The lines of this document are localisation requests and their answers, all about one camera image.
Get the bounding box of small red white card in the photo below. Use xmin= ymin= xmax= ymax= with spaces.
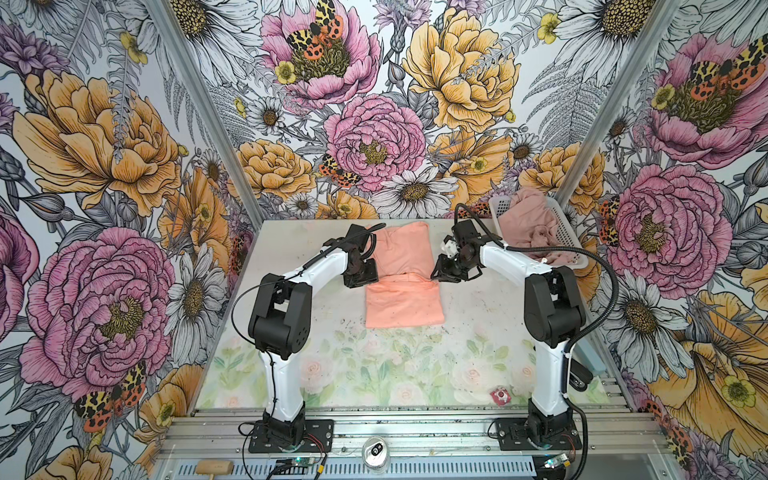
xmin=490 ymin=386 xmax=511 ymax=406

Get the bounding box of aluminium corner post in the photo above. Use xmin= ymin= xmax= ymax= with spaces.
xmin=147 ymin=1 xmax=264 ymax=233
xmin=554 ymin=1 xmax=681 ymax=207

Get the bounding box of dusty pink garment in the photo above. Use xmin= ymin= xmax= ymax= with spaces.
xmin=493 ymin=187 xmax=562 ymax=248

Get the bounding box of aluminium frame rail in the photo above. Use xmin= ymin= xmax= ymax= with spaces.
xmin=158 ymin=407 xmax=667 ymax=460

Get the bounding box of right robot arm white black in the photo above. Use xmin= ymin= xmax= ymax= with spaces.
xmin=431 ymin=219 xmax=586 ymax=449

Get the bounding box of peach graphic t-shirt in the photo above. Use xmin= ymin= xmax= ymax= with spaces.
xmin=365 ymin=222 xmax=445 ymax=329

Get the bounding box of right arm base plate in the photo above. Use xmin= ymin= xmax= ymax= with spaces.
xmin=488 ymin=417 xmax=582 ymax=452

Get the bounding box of green circuit board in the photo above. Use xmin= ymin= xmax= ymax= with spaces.
xmin=275 ymin=457 xmax=321 ymax=470
xmin=542 ymin=453 xmax=571 ymax=469

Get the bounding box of right aluminium corner post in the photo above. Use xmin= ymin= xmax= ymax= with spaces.
xmin=554 ymin=1 xmax=681 ymax=207

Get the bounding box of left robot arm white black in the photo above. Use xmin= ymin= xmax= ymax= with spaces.
xmin=247 ymin=223 xmax=385 ymax=451

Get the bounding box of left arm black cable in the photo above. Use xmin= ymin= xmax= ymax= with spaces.
xmin=230 ymin=221 xmax=388 ymax=421

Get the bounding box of white slotted cable duct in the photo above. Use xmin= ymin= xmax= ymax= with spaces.
xmin=161 ymin=455 xmax=536 ymax=479

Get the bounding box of wooden block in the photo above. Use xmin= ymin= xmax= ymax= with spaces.
xmin=194 ymin=459 xmax=234 ymax=479

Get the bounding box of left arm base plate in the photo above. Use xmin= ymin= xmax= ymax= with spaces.
xmin=246 ymin=419 xmax=335 ymax=454

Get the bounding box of light blue rectangular block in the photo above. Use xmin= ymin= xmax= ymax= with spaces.
xmin=575 ymin=339 xmax=607 ymax=376

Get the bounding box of right green circuit board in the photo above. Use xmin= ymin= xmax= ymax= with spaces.
xmin=542 ymin=453 xmax=571 ymax=469

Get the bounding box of silver drink can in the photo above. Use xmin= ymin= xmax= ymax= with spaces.
xmin=362 ymin=437 xmax=390 ymax=474

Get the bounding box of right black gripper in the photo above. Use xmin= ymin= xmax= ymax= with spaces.
xmin=431 ymin=250 xmax=480 ymax=283

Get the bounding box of left green circuit board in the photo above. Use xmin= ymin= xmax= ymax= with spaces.
xmin=275 ymin=457 xmax=321 ymax=470

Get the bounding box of left aluminium corner post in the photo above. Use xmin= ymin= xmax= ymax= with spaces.
xmin=147 ymin=1 xmax=264 ymax=233

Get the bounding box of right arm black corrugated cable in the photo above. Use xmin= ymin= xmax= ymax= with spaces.
xmin=452 ymin=202 xmax=621 ymax=480

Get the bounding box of white plastic laundry basket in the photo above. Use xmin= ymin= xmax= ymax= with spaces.
xmin=489 ymin=195 xmax=589 ymax=270

